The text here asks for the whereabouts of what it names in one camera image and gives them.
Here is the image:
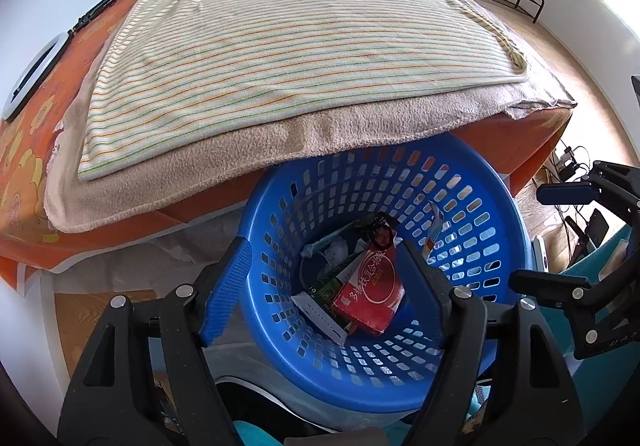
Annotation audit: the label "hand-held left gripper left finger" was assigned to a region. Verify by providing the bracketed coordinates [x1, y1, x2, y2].
[57, 237, 253, 446]

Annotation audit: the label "striped towel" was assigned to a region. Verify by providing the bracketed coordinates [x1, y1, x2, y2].
[77, 0, 531, 182]

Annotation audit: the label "white ring light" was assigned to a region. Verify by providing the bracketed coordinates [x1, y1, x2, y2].
[0, 32, 69, 123]

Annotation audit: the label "red cardboard medicine box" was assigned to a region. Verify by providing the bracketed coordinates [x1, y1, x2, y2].
[331, 248, 406, 335]

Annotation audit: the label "colourful paper packet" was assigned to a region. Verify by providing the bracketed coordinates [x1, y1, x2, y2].
[424, 201, 445, 258]

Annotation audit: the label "white wet wipe packet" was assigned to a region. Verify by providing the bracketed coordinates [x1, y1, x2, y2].
[324, 237, 352, 268]

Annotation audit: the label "teal plastic object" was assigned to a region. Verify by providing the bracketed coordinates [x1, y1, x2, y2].
[555, 226, 640, 287]

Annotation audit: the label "orange printed bed sheet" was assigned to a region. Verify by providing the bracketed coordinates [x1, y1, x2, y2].
[0, 0, 573, 299]

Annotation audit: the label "blue plastic basket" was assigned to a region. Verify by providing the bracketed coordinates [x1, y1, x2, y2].
[237, 133, 533, 414]

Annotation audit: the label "black tripod stand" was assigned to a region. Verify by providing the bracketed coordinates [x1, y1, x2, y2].
[69, 0, 132, 35]

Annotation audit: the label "green white milk carton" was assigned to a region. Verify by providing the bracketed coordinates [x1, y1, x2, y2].
[292, 271, 361, 347]

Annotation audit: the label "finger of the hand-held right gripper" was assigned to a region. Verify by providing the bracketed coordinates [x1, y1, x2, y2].
[510, 270, 608, 327]
[537, 161, 640, 213]

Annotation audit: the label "brown chocolate bar wrapper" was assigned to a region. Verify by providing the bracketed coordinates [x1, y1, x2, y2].
[354, 213, 396, 238]

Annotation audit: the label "light blue plastic packet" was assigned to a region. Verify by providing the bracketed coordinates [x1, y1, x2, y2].
[300, 233, 346, 258]

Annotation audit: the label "beige blanket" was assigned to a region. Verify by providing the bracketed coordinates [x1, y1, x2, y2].
[45, 0, 578, 234]

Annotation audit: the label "floor cables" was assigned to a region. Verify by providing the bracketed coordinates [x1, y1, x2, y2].
[547, 138, 593, 189]

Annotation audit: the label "black floor device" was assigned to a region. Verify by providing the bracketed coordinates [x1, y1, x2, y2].
[569, 207, 612, 264]

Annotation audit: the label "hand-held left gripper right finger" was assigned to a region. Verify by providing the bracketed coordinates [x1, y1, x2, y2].
[400, 242, 583, 446]

